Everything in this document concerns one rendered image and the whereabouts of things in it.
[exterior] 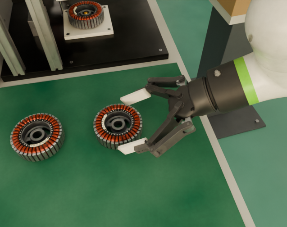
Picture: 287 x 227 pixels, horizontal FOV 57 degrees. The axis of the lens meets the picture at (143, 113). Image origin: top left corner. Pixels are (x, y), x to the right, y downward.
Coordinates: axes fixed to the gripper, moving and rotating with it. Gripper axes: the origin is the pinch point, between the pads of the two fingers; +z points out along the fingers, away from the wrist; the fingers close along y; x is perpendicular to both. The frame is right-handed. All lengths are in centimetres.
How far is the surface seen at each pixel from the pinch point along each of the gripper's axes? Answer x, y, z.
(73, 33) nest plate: 8.7, 33.6, 14.7
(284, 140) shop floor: -110, 42, -34
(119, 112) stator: 0.7, 3.2, 1.6
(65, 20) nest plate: 10.4, 40.3, 17.7
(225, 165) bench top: -13.6, -9.4, -17.1
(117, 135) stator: 1.3, -3.5, 1.4
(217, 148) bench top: -13.1, -5.2, -16.3
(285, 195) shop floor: -105, 10, -25
